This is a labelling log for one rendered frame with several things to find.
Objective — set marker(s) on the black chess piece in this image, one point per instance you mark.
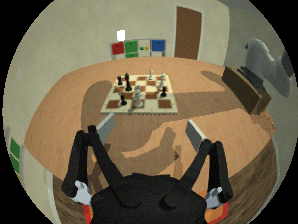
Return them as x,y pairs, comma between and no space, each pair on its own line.
128,88
119,81

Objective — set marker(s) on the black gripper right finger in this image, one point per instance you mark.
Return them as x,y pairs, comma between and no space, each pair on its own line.
218,183

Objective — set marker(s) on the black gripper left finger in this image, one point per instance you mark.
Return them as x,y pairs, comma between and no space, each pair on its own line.
75,184

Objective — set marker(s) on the chessboard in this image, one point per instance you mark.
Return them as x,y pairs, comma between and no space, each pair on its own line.
153,102

